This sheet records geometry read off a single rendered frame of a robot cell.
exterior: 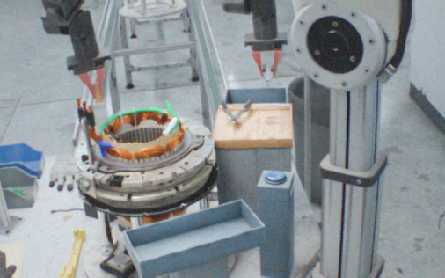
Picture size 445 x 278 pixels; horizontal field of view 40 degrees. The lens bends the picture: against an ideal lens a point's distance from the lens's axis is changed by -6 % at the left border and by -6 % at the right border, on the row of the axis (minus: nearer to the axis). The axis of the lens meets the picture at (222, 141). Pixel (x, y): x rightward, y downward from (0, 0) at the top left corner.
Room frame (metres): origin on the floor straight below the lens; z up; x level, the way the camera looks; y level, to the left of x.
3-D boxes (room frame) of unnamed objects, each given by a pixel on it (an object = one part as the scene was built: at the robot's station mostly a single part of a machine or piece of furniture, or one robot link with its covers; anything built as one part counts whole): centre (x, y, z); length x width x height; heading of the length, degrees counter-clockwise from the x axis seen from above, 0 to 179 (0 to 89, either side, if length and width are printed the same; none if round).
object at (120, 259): (1.23, 0.26, 0.83); 0.05 x 0.04 x 0.02; 53
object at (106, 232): (1.32, 0.30, 0.91); 0.02 x 0.02 x 0.21
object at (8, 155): (1.79, 0.67, 0.82); 0.16 x 0.14 x 0.07; 96
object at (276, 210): (1.22, -0.11, 0.91); 0.07 x 0.07 x 0.25; 74
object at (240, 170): (1.45, -0.08, 0.91); 0.19 x 0.19 x 0.26; 83
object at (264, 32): (1.47, -0.12, 1.29); 0.10 x 0.07 x 0.07; 84
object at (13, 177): (1.62, 0.66, 0.82); 0.16 x 0.14 x 0.07; 94
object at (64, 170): (1.76, 0.50, 0.79); 0.24 x 0.12 x 0.02; 4
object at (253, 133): (1.45, -0.08, 1.05); 0.20 x 0.19 x 0.02; 173
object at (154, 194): (1.16, 0.15, 1.06); 0.09 x 0.04 x 0.01; 89
